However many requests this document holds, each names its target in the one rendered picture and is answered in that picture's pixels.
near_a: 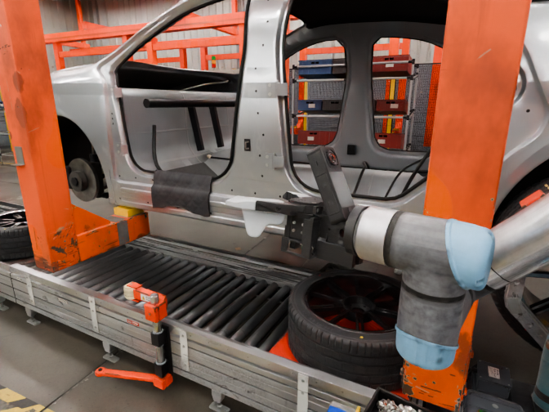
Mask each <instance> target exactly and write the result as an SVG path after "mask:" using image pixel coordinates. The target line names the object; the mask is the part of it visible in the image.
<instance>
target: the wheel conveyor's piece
mask: <svg viewBox="0 0 549 412"><path fill-rule="evenodd" d="M16 263H18V264H20V265H22V266H26V267H29V268H32V269H34V270H36V271H45V270H43V269H41V268H38V267H36V263H35V259H34V256H33V257H26V258H21V259H14V260H0V310H2V311H5V310H7V309H9V307H7V306H5V305H3V301H5V300H6V299H9V300H11V301H13V302H16V296H15V292H14V288H13V284H12V281H11V279H12V278H11V273H12V272H11V269H10V266H12V265H15V264H16Z"/></svg>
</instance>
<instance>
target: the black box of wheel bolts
mask: <svg viewBox="0 0 549 412"><path fill-rule="evenodd" d="M364 412H433V411H431V410H429V409H427V408H424V407H422V406H420V405H418V404H415V403H413V402H411V401H409V400H406V399H404V398H403V397H401V396H397V395H396V394H394V393H392V392H388V391H387V390H385V389H383V388H381V387H377V389H376V391H375V392H374V394H373V396H372V398H371V400H370V401H369V403H368V404H367V406H366V408H365V410H364Z"/></svg>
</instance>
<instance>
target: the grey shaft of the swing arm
mask: <svg viewBox="0 0 549 412"><path fill-rule="evenodd" d="M150 304H151V305H154V306H155V305H156V304H159V295H158V293H152V294H151V295H150ZM153 328H154V330H153V331H152V332H151V333H150V335H151V342H152V345H154V346H155V351H156V359H157V360H156V361H155V362H154V372H155V375H158V377H159V378H164V377H166V375H167V373H169V374H171V375H172V376H174V374H173V365H172V349H171V339H170V330H169V326H166V325H163V324H162V321H161V320H160V321H159V322H158V323H154V322H153Z"/></svg>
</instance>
